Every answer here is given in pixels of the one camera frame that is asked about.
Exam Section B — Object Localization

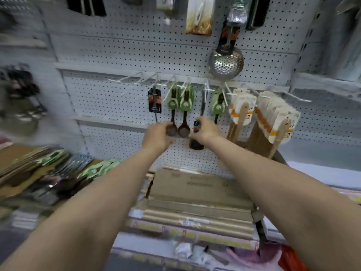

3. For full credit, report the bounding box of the person's left hand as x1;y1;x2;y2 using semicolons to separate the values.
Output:
142;121;174;155

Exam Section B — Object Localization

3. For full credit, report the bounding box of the person's right hand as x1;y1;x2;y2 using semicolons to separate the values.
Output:
188;117;222;147

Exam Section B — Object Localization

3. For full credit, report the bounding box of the black slotted turner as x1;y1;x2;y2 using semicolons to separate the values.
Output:
189;84;209;151

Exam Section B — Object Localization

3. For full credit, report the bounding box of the small steel ladle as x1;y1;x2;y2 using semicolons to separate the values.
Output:
147;87;162;123

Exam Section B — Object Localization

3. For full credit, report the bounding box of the row of dark spoons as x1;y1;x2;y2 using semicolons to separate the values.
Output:
56;159;124;195

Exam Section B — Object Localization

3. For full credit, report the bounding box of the wooden spatulas bunch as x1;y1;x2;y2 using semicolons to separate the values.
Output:
245;91;302;160

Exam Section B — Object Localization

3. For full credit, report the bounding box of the bundle of carded steel utensils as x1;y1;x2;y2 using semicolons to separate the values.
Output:
36;154;94;201

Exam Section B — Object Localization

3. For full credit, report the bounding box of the person's right forearm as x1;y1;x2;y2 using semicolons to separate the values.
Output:
208;137;361;271

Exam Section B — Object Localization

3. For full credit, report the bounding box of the person's left forearm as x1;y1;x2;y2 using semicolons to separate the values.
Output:
0;149;158;271

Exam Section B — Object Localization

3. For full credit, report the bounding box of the grey store shelf unit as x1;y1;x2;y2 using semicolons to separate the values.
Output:
282;0;361;195

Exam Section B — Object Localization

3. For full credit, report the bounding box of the large steel skimmer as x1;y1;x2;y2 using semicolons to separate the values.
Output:
208;24;244;80

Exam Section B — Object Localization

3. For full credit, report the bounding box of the stack of long beige boxes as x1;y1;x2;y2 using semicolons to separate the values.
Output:
127;200;260;250

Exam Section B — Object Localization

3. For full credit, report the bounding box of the white knife in package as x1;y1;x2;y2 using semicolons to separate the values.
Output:
185;0;215;36

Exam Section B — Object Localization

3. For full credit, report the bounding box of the clear pack green insert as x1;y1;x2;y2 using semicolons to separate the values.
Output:
227;0;252;24

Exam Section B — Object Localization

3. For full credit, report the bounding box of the pink plastic basin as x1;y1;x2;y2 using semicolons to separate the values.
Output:
225;245;282;271

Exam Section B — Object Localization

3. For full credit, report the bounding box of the grey cup pack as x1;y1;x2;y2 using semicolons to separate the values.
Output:
335;14;361;82

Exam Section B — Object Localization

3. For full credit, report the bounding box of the black brush white handle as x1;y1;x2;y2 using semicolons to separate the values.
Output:
247;0;273;30

